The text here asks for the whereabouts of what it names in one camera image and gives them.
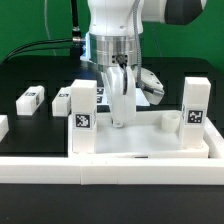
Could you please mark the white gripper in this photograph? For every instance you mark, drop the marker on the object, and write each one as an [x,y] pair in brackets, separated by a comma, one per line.
[121,95]

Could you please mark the white front fence wall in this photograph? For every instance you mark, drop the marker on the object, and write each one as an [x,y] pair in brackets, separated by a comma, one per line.
[111,171]

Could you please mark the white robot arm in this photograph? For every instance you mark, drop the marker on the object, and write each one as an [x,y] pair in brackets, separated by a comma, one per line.
[113,45]

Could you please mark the white marker plate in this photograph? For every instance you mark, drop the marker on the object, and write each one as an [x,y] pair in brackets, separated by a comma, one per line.
[102,98]

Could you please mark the white desk top tray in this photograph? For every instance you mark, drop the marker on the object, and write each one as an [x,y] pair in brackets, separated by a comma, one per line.
[153,134]

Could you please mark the white left fence piece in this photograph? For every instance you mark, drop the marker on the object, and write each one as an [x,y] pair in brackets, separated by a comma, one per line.
[4,128]

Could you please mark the black vertical cable connector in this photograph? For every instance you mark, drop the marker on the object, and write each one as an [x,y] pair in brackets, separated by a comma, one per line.
[75,21]

